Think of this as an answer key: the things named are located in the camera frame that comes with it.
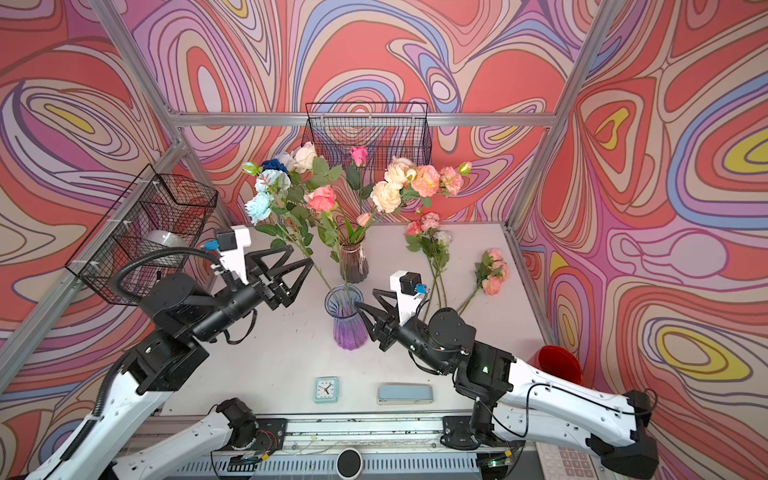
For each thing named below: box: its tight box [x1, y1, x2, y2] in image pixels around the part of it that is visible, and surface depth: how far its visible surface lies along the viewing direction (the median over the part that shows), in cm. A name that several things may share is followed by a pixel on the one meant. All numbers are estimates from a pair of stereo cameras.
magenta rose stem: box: [346, 145, 374, 205], surface depth 80 cm
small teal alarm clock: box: [314, 376, 339, 404], surface depth 80 cm
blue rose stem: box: [260, 158, 288, 174], surface depth 72 cm
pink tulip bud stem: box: [345, 212, 372, 244], surface depth 88 cm
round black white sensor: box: [335, 448, 363, 480], surface depth 67 cm
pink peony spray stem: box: [457, 248, 509, 315], surface depth 103 cm
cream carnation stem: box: [359, 157, 417, 242], surface depth 72 cm
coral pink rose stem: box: [304, 189, 349, 301], surface depth 67 cm
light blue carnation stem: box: [243, 161, 334, 295], surface depth 64 cm
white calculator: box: [535, 442, 599, 480], surface depth 70 cm
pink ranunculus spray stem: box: [405, 212, 449, 313], surface depth 114 cm
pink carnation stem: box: [411, 161, 472, 208], surface depth 71 cm
